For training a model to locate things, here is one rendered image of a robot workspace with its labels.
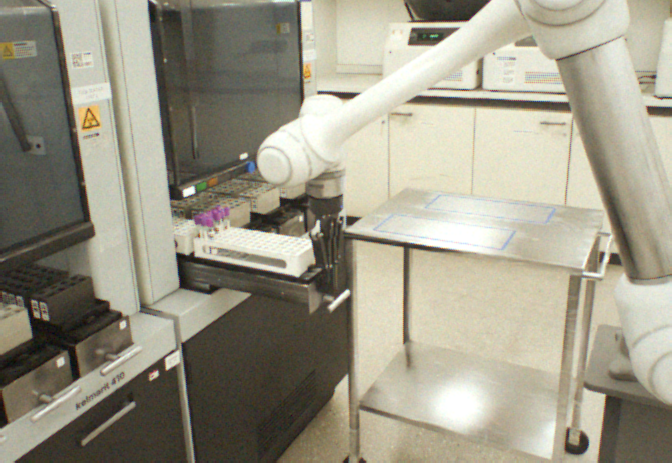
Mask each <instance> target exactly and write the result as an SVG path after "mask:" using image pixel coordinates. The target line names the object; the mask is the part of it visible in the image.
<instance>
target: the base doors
mask: <svg viewBox="0 0 672 463"><path fill-rule="evenodd" d="M475 111H476V116H475ZM394 112H397V113H405V114H410V113H412V116H403V115H391V113H394ZM649 119H650V122H651V126H652V129H653V132H654V135H655V138H656V142H657V145H658V148H659V151H660V155H661V158H662V161H663V164H664V168H665V171H666V174H667V177H668V181H669V184H670V187H671V190H672V118H665V117H649ZM383 120H385V124H383V125H382V124H381V122H382V121H383ZM572 120H573V114H572V113H561V112H543V111H526V110H509V109H492V108H471V107H451V106H431V105H411V104H402V105H400V106H398V107H397V108H395V109H393V110H392V111H390V112H388V113H387V114H385V115H383V116H382V117H380V118H378V119H377V120H375V121H373V122H372V123H370V124H369V125H367V126H366V127H364V128H363V129H361V130H360V131H358V132H357V133H355V134H354V135H352V136H351V137H350V138H349V149H348V156H347V160H346V191H345V193H343V206H344V209H346V215H348V216H355V217H362V218H363V217H365V216H366V215H368V214H369V213H370V212H372V211H373V210H375V209H376V208H378V207H379V206H380V205H382V204H383V203H385V202H386V201H388V200H389V194H390V198H392V197H393V196H395V195H396V194H398V193H399V192H400V191H402V190H403V189H405V188H406V187H408V188H417V189H426V190H434V191H443V192H452V193H460V194H469V195H478V196H486V197H495V198H504V199H512V200H521V201H530V202H538V203H547V204H556V205H564V206H565V196H566V186H567V196H566V206H573V207H582V208H591V209H599V210H604V208H603V205H602V202H601V199H600V196H599V193H598V190H597V187H596V184H595V181H594V178H593V175H592V172H591V169H590V165H589V162H588V159H587V156H586V153H585V150H584V147H583V144H582V141H581V138H580V136H579V137H578V136H576V133H579V132H578V129H577V126H576V123H575V120H573V131H572ZM419 121H422V122H431V123H436V126H429V125H421V124H419ZM543 121H546V122H554V123H562V122H565V123H566V126H564V125H549V124H540V122H543ZM381 127H383V136H382V137H381V136H380V128H381ZM512 130H533V134H525V133H512ZM571 131H572V142H571ZM563 133H566V134H567V136H566V137H563V135H562V134H563ZM474 135H475V139H474ZM570 142H571V153H570ZM569 153H570V164H569ZM473 160H474V162H473ZM568 164H569V175H568ZM567 175H568V185H567ZM472 184H473V185H472Z"/></svg>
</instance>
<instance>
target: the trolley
mask: <svg viewBox="0 0 672 463"><path fill-rule="evenodd" d="M604 217H605V211H604V210H599V209H591V208H582V207H573V206H564V205H556V204H547V203H538V202H530V201H521V200H512V199H504V198H495V197H486V196H478V195H469V194H460V193H452V192H443V191H434V190H426V189H417V188H408V187H406V188H405V189H403V190H402V191H400V192H399V193H398V194H396V195H395V196H393V197H392V198H390V199H389V200H388V201H386V202H385V203H383V204H382V205H380V206H379V207H378V208H376V209H375V210H373V211H372V212H370V213H369V214H368V215H366V216H365V217H363V218H362V219H360V220H359V221H358V222H356V223H355V224H353V225H352V226H350V227H349V228H348V229H346V230H345V231H344V232H343V237H344V238H345V269H346V290H348V291H350V295H349V296H348V297H347V298H346V312H347V354H348V397H349V439H350V454H349V455H348V456H347V457H346V458H345V459H344V460H343V462H342V463H367V462H366V461H365V460H364V459H363V451H362V450H360V412H359V410H362V411H366V412H369V413H373V414H376V415H380V416H383V417H386V418H390V419H393V420H397V421H400V422H404V423H407V424H410V425H414V426H417V427H421V428H424V429H428V430H431V431H434V432H438V433H441V434H445V435H448V436H452V437H455V438H458V439H462V440H465V441H469V442H472V443H475V444H479V445H482V446H486V447H489V448H493V449H496V450H499V451H503V452H506V453H510V454H513V455H517V456H520V457H523V458H527V459H530V460H534V461H537V462H541V463H563V457H564V450H565V451H567V452H568V453H571V454H575V455H580V454H584V453H585V452H586V451H587V450H588V447H589V438H588V436H587V434H586V433H585V432H584V431H583V430H581V414H582V405H583V396H584V387H583V381H584V377H585V373H586V369H587V361H588V352H589V343H590V334H591V325H592V316H593V307H594V298H595V289H596V281H602V280H603V277H604V273H605V270H606V267H607V263H608V260H609V257H610V253H611V250H612V247H613V243H614V239H613V236H612V233H611V231H608V230H602V227H603V219H604ZM601 236H604V237H610V239H609V242H608V245H607V248H606V251H605V254H604V258H603V261H602V264H601V267H600V270H599V273H597V271H598V262H599V254H600V245H601ZM357 240H360V241H366V242H372V243H378V244H384V245H391V246H397V247H403V248H404V257H403V347H402V348H401V349H400V350H399V351H398V353H397V354H396V355H395V356H394V358H393V359H392V360H391V361H390V363H389V364H388V365H387V366H386V368H385V369H384V370H383V371H382V373H381V374H380V375H379V376H378V378H377V379H376V380H375V381H374V383H373V384H372V385H371V386H370V388H369V389H368V390H367V391H366V393H365V394H364V395H363V396H362V398H361V399H360V400H359V354H358V296H357ZM413 249H416V250H422V251H428V252H434V253H440V254H447V255H453V256H459V257H465V258H472V259H478V260H484V261H490V262H497V263H503V264H509V265H515V266H521V267H528V268H534V269H540V270H546V271H553V272H559V273H565V274H570V277H569V287H568V297H567V308H566V318H565V328H564V338H563V349H562V359H561V369H560V374H557V373H553V372H549V371H544V370H540V369H536V368H531V367H527V366H522V365H518V364H514V363H509V362H505V361H501V360H496V359H492V358H487V357H483V356H479V355H474V354H470V353H466V352H461V351H457V350H452V349H448V348H444V347H439V346H435V345H431V344H426V343H422V342H418V341H413V340H412V269H413ZM588 259H589V263H588V272H586V271H584V270H585V267H586V265H587V262H588ZM582 279H587V281H586V291H585V300H584V310H583V319H582V328H581V338H580V347H579V356H578V366H577V375H576V378H575V377H572V370H573V361H574V351H575V341H576V332H577V322H578V313H579V303H580V293H581V284H582ZM573 400H574V403H573ZM572 404H573V413H572V422H571V425H570V427H567V422H568V418H569V415H570V411H571V407H572Z"/></svg>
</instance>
